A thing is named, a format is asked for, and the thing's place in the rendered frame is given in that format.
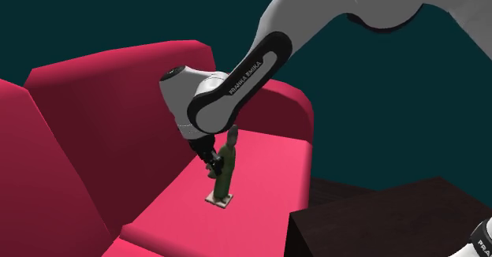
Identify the green standing figure statue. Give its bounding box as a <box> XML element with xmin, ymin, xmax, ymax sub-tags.
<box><xmin>204</xmin><ymin>125</ymin><xmax>240</xmax><ymax>209</ymax></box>

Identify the red sofa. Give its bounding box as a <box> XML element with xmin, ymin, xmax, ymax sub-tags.
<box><xmin>0</xmin><ymin>39</ymin><xmax>315</xmax><ymax>257</ymax></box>

